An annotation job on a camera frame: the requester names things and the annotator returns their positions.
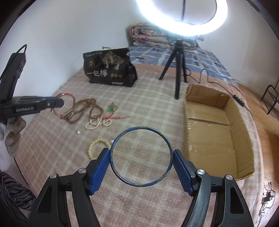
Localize white pearl necklace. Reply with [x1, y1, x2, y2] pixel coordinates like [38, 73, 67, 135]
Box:
[85, 113, 113, 131]

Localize green jade red cord pendant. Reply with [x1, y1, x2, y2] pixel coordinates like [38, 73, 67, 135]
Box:
[102, 103, 130, 120]

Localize blue bangle bracelet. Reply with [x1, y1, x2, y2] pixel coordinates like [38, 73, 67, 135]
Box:
[110, 126, 174, 188]

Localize tangled floor cables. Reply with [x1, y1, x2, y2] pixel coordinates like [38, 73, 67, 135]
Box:
[258, 181, 276, 223]

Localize floral folded quilt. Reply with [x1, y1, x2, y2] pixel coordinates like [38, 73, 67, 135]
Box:
[130, 23, 204, 50]

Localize yellow bead bracelet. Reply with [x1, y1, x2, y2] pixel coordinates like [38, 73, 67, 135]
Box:
[87, 138, 112, 160]

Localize blue patterned bed sheet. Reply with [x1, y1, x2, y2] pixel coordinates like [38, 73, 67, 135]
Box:
[128, 45, 238, 87]

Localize black power cable with switch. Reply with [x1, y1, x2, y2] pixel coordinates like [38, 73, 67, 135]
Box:
[185, 68, 246, 107]

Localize left hand in glove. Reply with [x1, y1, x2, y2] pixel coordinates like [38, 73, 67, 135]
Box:
[0, 117, 26, 172]

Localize black snack bag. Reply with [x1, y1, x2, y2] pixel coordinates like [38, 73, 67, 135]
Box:
[83, 48, 138, 87]

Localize white ring light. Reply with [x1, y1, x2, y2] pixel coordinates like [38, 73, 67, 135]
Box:
[136, 1, 228, 36]

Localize black tripod stand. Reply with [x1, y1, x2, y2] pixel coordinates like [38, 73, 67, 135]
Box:
[159, 39, 187, 100]

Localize red strap wristwatch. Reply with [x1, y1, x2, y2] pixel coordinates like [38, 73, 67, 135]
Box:
[51, 92, 76, 120]

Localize black clothes rack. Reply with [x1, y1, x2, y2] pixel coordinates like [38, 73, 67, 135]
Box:
[261, 79, 278, 118]

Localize cardboard box tray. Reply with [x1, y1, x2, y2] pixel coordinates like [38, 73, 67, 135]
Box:
[183, 84, 254, 180]

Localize brown wooden bead necklace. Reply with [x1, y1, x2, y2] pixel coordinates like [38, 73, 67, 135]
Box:
[62, 97, 103, 125]

